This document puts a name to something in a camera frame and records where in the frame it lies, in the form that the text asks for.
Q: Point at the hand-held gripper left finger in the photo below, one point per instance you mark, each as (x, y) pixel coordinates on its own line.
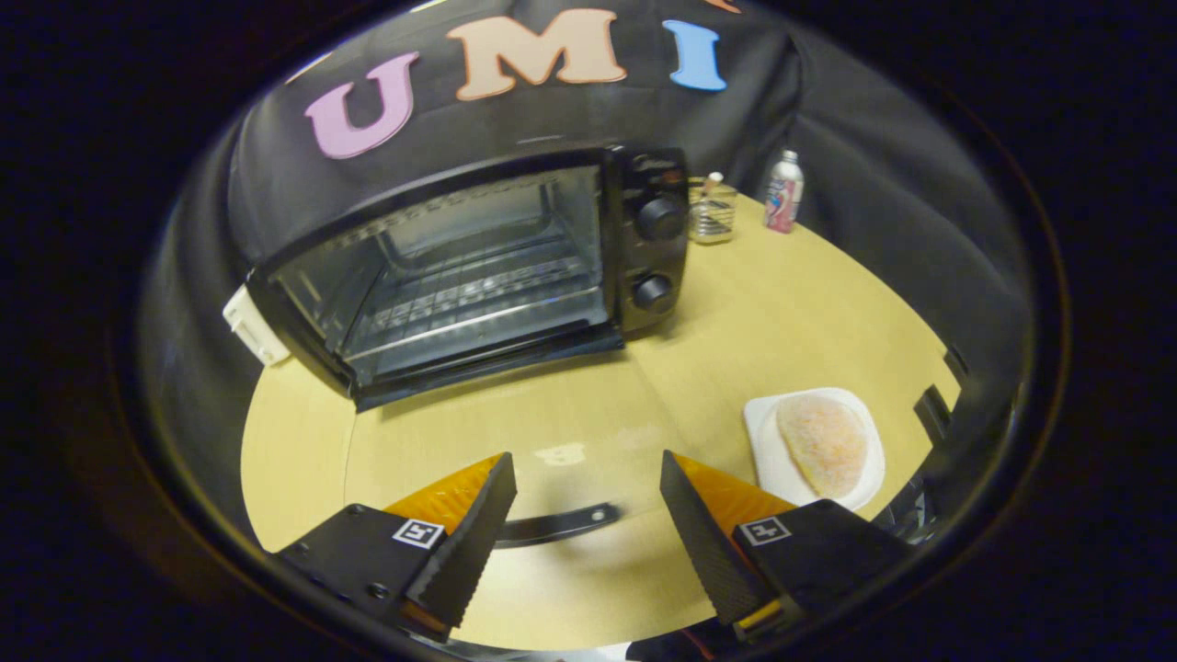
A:
(474, 542)

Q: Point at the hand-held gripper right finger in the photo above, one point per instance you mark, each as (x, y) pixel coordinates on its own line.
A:
(703, 542)

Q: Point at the sugared pastry turnover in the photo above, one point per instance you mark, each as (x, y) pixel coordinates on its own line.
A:
(826, 441)

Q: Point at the black toaster oven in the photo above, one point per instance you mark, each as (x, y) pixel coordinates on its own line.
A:
(657, 257)

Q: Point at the white pop-up toaster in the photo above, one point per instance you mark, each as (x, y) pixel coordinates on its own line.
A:
(250, 326)

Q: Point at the white square plate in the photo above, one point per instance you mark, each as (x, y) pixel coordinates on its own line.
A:
(768, 450)

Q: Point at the black table edge clamp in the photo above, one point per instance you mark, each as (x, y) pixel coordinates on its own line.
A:
(958, 363)
(933, 414)

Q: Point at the clear glass jar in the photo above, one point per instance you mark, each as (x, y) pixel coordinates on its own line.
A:
(713, 216)

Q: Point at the silver bottle with pink label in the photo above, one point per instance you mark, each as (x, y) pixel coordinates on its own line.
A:
(784, 193)

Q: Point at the black backdrop cloth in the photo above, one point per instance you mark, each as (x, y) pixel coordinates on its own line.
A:
(874, 184)

